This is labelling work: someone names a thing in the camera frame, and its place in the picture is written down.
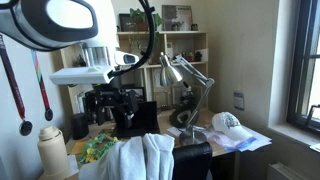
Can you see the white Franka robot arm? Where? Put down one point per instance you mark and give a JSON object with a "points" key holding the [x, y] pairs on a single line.
{"points": [[40, 23]]}

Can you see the light wooden shelf unit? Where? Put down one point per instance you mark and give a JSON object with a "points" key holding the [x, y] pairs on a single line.
{"points": [[181, 40]]}

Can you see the white radiator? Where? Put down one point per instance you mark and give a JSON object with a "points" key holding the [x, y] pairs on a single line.
{"points": [[290, 171]]}

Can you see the black microscope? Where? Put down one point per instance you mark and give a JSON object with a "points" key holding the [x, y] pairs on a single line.
{"points": [[187, 96]]}

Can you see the grey framed picture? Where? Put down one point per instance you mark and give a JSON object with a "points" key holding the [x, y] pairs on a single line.
{"points": [[176, 16]]}

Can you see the white cloth towel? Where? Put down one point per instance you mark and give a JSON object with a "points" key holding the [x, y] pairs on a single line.
{"points": [[133, 160]]}

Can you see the small shelf figurines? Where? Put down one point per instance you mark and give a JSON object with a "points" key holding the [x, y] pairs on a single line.
{"points": [[191, 56]]}

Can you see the black photo frame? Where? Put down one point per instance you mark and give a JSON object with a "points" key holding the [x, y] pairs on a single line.
{"points": [[139, 93]]}

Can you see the black laptop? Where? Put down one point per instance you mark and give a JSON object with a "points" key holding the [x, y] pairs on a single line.
{"points": [[148, 116]]}

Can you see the stack of white papers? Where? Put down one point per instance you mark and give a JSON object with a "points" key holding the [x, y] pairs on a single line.
{"points": [[256, 140]]}

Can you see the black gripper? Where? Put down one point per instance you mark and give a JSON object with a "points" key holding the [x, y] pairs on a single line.
{"points": [[111, 98]]}

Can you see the wall label plate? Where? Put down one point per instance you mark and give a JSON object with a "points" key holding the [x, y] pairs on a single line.
{"points": [[239, 100]]}

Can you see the medal with dark red ribbon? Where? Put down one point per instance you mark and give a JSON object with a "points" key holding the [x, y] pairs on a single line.
{"points": [[25, 127]]}

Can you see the medal with multicolour ribbon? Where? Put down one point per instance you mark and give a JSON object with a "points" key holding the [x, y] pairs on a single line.
{"points": [[48, 114]]}

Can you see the white printed baseball cap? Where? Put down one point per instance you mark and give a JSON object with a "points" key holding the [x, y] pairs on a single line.
{"points": [[230, 125]]}

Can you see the small dark jar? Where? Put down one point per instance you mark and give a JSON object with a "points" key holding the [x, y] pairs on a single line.
{"points": [[194, 27]]}

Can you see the yellow paper envelope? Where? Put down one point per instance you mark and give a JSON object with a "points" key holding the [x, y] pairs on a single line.
{"points": [[77, 147]]}

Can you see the green potted plant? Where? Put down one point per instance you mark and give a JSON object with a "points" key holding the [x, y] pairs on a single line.
{"points": [[140, 16]]}

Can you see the black leather chair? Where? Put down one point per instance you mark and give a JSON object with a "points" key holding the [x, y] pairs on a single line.
{"points": [[191, 161]]}

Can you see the silver desk lamp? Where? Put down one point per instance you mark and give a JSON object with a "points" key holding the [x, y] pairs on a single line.
{"points": [[171, 71]]}

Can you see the green yellow fleece garland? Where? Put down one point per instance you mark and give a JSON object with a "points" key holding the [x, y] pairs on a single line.
{"points": [[93, 150]]}

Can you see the black cylinder speaker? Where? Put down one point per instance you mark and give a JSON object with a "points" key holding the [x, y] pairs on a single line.
{"points": [[80, 126]]}

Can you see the cream water bottle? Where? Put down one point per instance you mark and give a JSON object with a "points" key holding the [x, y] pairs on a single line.
{"points": [[53, 153]]}

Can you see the white printed card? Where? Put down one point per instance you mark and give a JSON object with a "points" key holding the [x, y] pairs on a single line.
{"points": [[72, 164]]}

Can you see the small dark framed picture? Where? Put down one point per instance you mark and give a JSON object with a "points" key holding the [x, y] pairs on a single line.
{"points": [[126, 22]]}

